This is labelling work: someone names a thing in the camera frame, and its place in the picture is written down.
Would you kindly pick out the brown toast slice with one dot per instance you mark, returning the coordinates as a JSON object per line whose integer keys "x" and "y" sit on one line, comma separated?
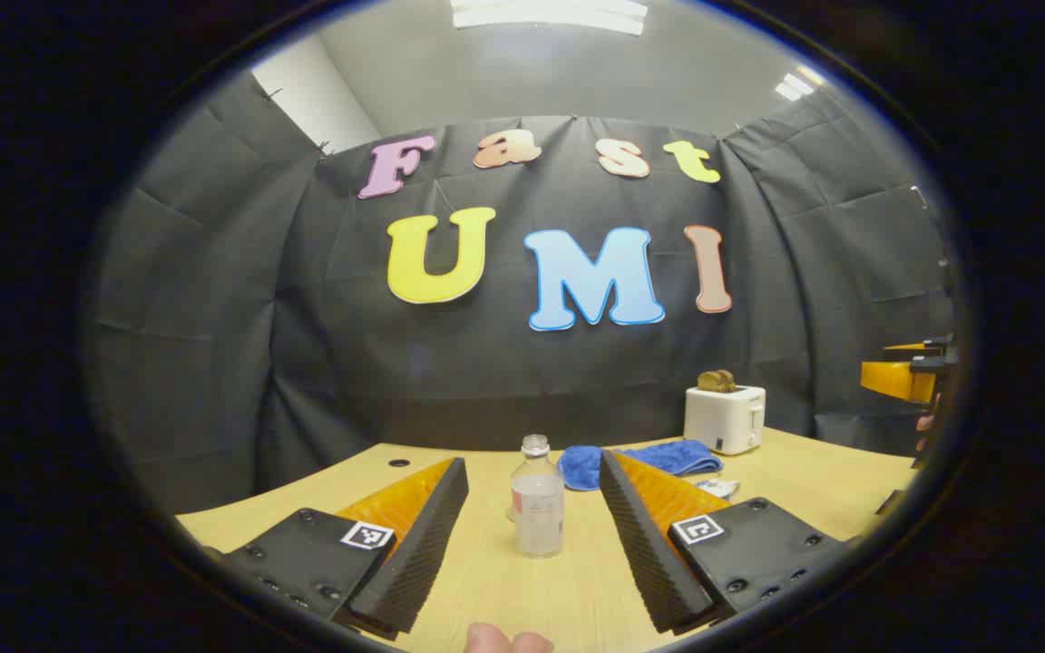
{"x": 728, "y": 381}
{"x": 709, "y": 381}

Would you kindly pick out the blue towel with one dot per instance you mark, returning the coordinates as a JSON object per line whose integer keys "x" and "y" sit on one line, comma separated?
{"x": 590, "y": 464}

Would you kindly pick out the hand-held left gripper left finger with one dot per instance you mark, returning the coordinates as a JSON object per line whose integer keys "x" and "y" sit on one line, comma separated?
{"x": 418, "y": 553}

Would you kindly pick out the ceiling light panel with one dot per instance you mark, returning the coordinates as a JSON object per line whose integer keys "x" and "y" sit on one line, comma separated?
{"x": 799, "y": 83}
{"x": 550, "y": 14}

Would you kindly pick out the white toaster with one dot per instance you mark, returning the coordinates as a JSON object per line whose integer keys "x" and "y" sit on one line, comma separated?
{"x": 722, "y": 419}

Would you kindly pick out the clear plastic water bottle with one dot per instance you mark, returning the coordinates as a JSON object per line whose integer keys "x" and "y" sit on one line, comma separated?
{"x": 538, "y": 517}

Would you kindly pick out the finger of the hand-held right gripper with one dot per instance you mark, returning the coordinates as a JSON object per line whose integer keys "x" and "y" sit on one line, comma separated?
{"x": 931, "y": 345}
{"x": 890, "y": 379}

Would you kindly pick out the black backdrop cloth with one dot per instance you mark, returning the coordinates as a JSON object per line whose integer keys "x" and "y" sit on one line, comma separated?
{"x": 305, "y": 363}

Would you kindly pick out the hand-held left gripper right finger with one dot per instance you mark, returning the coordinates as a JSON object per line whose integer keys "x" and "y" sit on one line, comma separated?
{"x": 645, "y": 553}

